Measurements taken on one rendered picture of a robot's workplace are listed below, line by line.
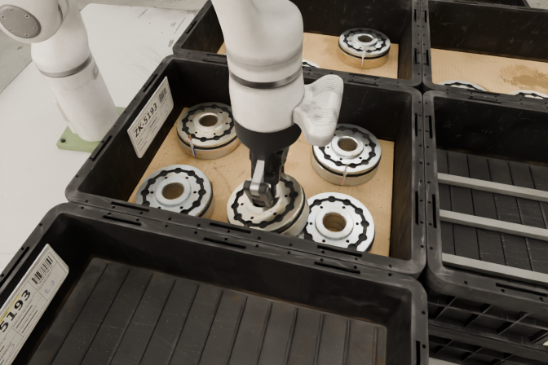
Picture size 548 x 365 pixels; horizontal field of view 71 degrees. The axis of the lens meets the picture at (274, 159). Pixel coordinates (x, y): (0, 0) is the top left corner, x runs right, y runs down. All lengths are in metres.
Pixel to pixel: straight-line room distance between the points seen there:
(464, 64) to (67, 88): 0.75
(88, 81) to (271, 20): 0.51
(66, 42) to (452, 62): 0.72
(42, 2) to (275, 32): 0.41
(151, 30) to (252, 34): 0.92
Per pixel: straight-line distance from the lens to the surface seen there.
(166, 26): 1.22
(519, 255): 0.60
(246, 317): 0.48
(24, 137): 0.97
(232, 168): 0.59
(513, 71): 0.91
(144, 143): 0.60
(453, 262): 0.54
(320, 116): 0.37
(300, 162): 0.60
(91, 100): 0.79
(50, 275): 0.50
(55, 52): 0.75
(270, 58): 0.33
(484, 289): 0.43
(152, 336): 0.49
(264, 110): 0.36
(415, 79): 0.62
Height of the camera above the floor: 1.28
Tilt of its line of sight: 48 degrees down
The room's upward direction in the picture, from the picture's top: straight up
